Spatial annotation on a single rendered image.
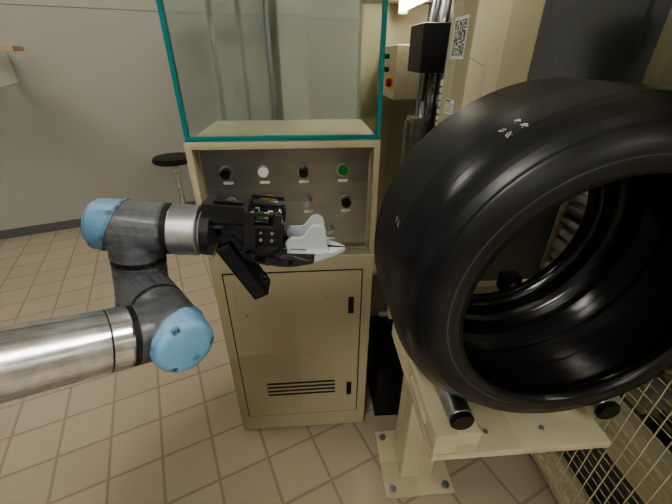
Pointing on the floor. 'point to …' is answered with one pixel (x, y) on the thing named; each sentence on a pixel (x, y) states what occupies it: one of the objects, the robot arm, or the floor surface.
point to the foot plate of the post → (440, 481)
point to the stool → (173, 168)
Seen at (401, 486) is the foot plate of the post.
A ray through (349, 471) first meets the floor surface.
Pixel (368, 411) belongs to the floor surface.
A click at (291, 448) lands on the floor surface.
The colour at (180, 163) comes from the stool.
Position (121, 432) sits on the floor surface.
